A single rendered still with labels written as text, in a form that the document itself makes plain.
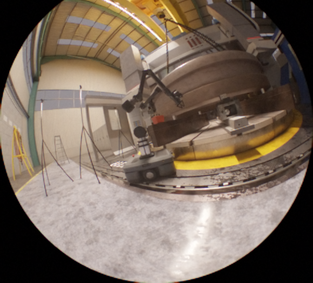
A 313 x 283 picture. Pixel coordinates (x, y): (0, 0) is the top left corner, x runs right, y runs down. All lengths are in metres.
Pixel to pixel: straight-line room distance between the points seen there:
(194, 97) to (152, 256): 2.08
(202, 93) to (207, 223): 1.83
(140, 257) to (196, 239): 0.29
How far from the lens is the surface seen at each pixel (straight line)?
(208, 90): 1.90
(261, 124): 1.51
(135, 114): 1.28
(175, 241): 0.64
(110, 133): 4.39
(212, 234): 0.63
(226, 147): 1.38
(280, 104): 2.13
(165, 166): 1.17
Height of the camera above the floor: 0.58
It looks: 2 degrees up
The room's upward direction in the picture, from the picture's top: 15 degrees counter-clockwise
